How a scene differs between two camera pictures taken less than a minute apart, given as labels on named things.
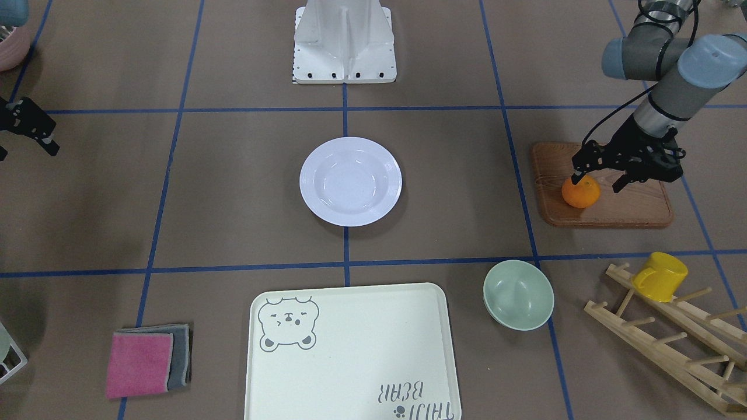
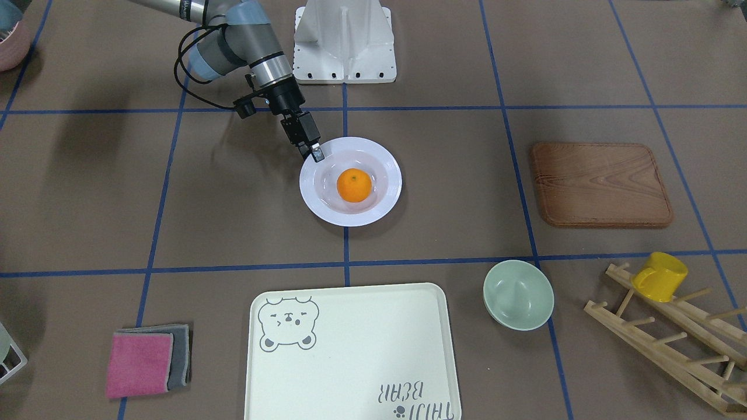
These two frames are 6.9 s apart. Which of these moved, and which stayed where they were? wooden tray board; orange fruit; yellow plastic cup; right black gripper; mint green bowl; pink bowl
Moved: right black gripper; orange fruit
Stayed: wooden tray board; mint green bowl; pink bowl; yellow plastic cup
